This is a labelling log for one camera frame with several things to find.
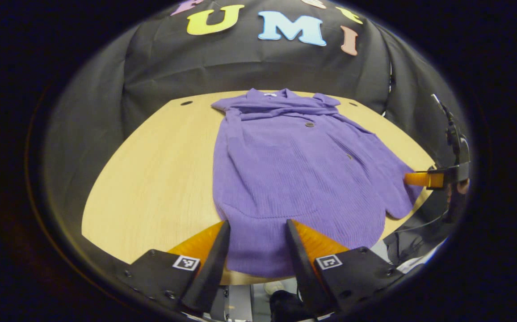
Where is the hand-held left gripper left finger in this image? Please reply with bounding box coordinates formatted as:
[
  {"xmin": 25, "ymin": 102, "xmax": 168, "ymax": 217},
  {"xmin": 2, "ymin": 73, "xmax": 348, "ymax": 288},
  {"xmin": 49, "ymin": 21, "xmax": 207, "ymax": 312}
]
[{"xmin": 116, "ymin": 220, "xmax": 232, "ymax": 316}]

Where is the white sheet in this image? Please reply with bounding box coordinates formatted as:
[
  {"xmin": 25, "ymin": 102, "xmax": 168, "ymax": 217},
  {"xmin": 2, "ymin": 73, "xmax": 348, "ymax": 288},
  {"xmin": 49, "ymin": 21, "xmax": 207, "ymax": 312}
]
[{"xmin": 397, "ymin": 241, "xmax": 446, "ymax": 274}]

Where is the black backdrop cloth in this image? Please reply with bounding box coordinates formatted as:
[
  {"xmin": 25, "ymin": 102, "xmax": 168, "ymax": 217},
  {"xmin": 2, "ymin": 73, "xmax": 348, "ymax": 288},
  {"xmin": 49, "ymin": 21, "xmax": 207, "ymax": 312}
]
[{"xmin": 44, "ymin": 0, "xmax": 471, "ymax": 269}]

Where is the dark cloth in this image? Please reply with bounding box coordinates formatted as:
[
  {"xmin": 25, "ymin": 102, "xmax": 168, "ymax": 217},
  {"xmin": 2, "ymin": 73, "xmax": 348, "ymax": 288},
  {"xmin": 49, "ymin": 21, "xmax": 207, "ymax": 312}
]
[{"xmin": 269, "ymin": 290, "xmax": 312, "ymax": 322}]

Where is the purple knit shirt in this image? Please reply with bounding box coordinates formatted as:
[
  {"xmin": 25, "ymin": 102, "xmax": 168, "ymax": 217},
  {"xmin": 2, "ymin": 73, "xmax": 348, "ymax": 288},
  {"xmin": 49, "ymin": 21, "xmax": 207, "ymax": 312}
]
[{"xmin": 211, "ymin": 88, "xmax": 424, "ymax": 279}]

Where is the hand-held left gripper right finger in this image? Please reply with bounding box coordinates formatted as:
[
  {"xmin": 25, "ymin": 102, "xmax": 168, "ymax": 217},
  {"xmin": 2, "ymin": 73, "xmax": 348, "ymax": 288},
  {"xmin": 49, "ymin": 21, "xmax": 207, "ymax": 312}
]
[{"xmin": 285, "ymin": 219, "xmax": 405, "ymax": 317}]

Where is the thin grey cable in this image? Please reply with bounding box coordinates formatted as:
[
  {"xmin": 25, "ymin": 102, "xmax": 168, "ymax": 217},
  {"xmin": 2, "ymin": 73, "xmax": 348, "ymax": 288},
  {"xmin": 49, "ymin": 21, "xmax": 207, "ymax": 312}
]
[{"xmin": 395, "ymin": 210, "xmax": 449, "ymax": 233}]

